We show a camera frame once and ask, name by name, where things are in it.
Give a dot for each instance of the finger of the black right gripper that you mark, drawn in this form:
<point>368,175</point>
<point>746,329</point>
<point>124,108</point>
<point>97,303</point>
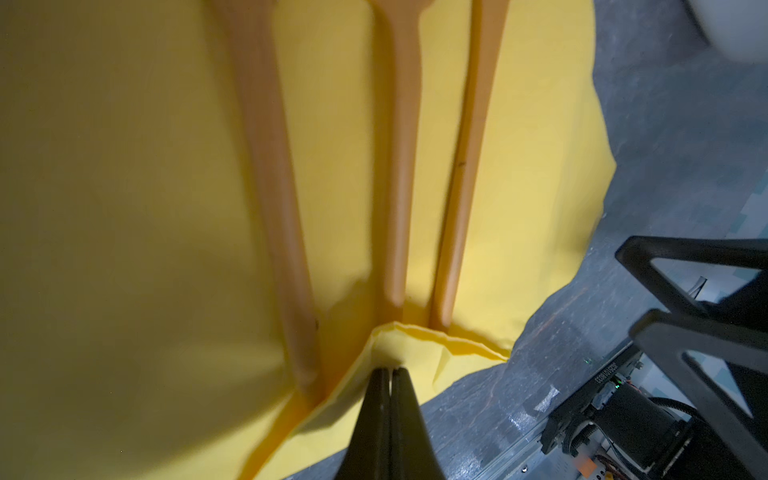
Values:
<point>667,339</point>
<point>637,253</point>

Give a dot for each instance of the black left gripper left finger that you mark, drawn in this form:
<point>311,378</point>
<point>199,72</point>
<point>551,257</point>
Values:
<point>368,453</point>

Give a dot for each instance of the yellow paper napkin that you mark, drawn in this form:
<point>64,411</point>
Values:
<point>140,336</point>

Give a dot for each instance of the white plastic tray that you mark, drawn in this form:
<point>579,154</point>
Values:
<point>736,28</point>

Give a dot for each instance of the yellow plastic knife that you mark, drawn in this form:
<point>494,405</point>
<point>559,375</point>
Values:
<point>249,31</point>

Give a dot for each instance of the yellow plastic fork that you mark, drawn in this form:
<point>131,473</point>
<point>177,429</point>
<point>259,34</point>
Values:
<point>402,26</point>

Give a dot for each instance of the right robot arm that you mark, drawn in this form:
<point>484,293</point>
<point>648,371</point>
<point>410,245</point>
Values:
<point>686,398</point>

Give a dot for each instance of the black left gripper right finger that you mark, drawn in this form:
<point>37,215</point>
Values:
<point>411,453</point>

